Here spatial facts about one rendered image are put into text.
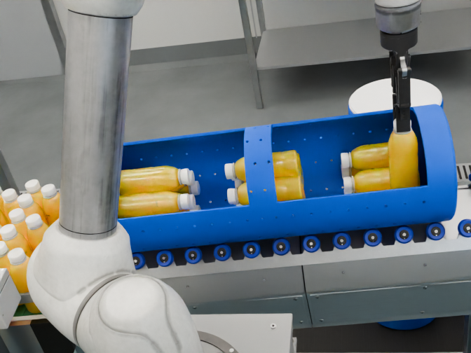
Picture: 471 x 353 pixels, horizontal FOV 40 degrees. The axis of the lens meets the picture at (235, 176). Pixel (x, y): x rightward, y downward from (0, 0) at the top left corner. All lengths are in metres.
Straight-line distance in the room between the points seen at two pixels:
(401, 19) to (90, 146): 0.66
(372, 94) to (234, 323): 1.02
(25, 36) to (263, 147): 4.15
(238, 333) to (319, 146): 0.64
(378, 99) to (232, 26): 3.08
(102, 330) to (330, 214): 0.68
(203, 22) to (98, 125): 4.02
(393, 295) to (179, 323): 0.82
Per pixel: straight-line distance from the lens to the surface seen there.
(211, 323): 1.30
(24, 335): 1.78
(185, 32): 5.09
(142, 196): 1.60
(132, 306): 1.00
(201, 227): 1.53
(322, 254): 1.62
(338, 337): 2.47
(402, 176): 1.52
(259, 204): 1.48
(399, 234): 1.61
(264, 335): 1.26
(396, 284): 1.67
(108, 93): 1.03
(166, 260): 1.65
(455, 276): 1.68
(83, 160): 1.06
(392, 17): 1.33
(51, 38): 5.41
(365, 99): 2.04
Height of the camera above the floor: 2.01
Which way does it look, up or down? 34 degrees down
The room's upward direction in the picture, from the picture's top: 12 degrees counter-clockwise
